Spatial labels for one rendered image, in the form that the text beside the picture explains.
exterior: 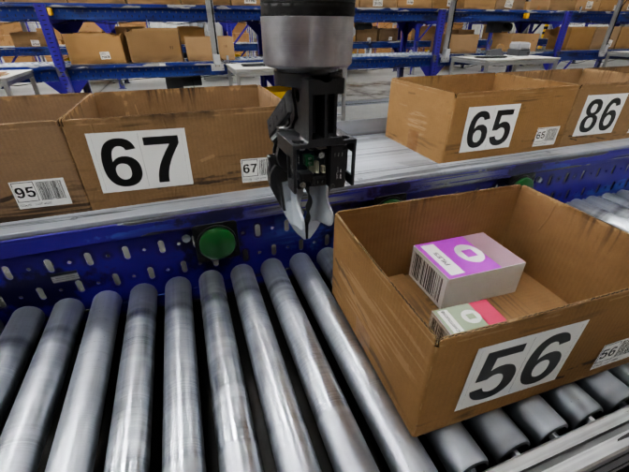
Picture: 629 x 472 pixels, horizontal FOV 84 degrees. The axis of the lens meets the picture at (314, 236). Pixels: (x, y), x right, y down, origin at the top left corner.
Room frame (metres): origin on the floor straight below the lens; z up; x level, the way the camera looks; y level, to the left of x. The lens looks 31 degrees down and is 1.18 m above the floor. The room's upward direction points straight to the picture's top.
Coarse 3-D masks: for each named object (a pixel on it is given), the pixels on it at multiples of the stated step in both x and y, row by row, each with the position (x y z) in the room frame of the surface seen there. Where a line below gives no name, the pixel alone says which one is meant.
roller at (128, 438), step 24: (144, 288) 0.52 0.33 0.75; (144, 312) 0.46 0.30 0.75; (144, 336) 0.40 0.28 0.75; (120, 360) 0.36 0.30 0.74; (144, 360) 0.36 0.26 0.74; (120, 384) 0.31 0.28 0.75; (144, 384) 0.32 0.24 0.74; (120, 408) 0.28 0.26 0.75; (144, 408) 0.28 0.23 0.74; (120, 432) 0.24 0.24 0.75; (144, 432) 0.25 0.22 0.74; (120, 456) 0.22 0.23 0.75; (144, 456) 0.22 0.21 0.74
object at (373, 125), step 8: (352, 120) 1.11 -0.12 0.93; (360, 120) 1.12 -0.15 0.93; (368, 120) 1.13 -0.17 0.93; (376, 120) 1.14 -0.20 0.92; (384, 120) 1.15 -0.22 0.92; (344, 128) 1.10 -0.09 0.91; (352, 128) 1.11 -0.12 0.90; (360, 128) 1.12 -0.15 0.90; (368, 128) 1.13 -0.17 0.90; (376, 128) 1.14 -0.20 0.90; (384, 128) 1.15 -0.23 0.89
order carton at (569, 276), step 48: (480, 192) 0.60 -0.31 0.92; (528, 192) 0.61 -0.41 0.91; (336, 240) 0.50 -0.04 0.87; (384, 240) 0.54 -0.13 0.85; (432, 240) 0.57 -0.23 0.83; (528, 240) 0.58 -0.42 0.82; (576, 240) 0.50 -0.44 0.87; (624, 240) 0.44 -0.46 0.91; (336, 288) 0.49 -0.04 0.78; (384, 288) 0.34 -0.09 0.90; (528, 288) 0.51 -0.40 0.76; (576, 288) 0.47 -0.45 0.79; (624, 288) 0.32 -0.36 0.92; (384, 336) 0.32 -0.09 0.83; (432, 336) 0.24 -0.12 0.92; (480, 336) 0.25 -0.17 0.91; (624, 336) 0.33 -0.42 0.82; (384, 384) 0.31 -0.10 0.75; (432, 384) 0.24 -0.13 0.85
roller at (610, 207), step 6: (588, 198) 0.94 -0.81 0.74; (594, 198) 0.93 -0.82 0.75; (594, 204) 0.91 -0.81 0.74; (600, 204) 0.90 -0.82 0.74; (606, 204) 0.89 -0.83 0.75; (612, 204) 0.89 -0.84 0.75; (606, 210) 0.88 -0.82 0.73; (612, 210) 0.87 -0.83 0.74; (618, 210) 0.86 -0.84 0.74; (624, 210) 0.85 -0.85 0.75; (624, 216) 0.84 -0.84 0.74
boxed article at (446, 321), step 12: (432, 312) 0.40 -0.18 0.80; (444, 312) 0.40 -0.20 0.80; (456, 312) 0.40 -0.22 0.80; (468, 312) 0.40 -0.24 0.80; (480, 312) 0.40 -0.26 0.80; (492, 312) 0.40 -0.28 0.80; (432, 324) 0.40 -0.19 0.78; (444, 324) 0.38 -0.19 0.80; (456, 324) 0.38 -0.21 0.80; (468, 324) 0.38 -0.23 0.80; (480, 324) 0.38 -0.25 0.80
